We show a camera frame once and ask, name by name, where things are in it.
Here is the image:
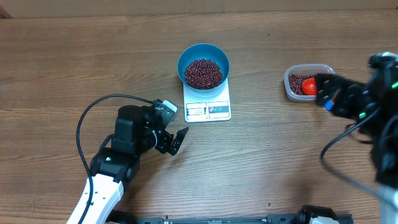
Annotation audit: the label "red scoop with blue handle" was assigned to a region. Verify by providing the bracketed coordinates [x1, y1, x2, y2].
[302, 78, 333, 111]

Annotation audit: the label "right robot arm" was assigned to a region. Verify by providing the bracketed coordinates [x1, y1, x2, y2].
[315, 52, 397, 223]

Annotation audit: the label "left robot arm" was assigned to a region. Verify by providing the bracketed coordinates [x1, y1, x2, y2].
[68, 100, 188, 223]

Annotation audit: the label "white digital kitchen scale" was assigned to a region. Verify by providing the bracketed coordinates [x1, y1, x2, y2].
[183, 79, 232, 123]

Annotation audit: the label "red beans in bowl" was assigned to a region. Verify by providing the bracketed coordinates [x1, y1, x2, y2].
[184, 58, 223, 90]

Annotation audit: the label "blue metal bowl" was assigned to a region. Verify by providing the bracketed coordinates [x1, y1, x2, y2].
[177, 43, 230, 90]

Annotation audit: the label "clear plastic container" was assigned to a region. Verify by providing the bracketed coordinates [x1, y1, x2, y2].
[284, 63, 335, 102]

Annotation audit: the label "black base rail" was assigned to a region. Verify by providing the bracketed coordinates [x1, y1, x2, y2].
[106, 205, 354, 224]

